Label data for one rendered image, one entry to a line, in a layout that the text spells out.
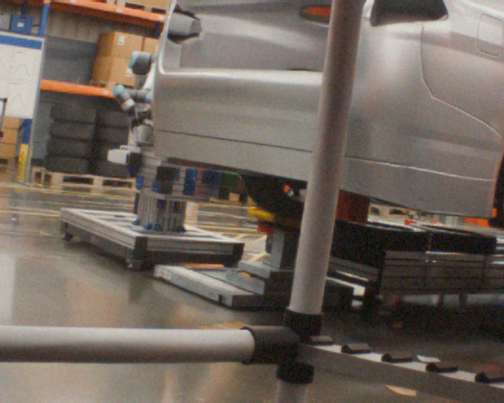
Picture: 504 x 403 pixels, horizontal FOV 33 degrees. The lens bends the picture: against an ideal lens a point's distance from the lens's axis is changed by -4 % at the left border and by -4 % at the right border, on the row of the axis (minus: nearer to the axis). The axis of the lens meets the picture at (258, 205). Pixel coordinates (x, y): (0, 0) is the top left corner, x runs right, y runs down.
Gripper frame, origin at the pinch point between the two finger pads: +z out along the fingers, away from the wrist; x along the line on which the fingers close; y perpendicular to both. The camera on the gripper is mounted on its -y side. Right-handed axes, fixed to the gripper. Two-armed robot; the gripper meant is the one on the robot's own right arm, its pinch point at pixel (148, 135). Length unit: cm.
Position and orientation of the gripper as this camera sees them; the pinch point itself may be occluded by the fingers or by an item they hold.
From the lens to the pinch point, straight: 521.2
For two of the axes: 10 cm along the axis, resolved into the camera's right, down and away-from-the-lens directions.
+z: 5.6, 8.2, 0.4
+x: -8.2, 5.6, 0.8
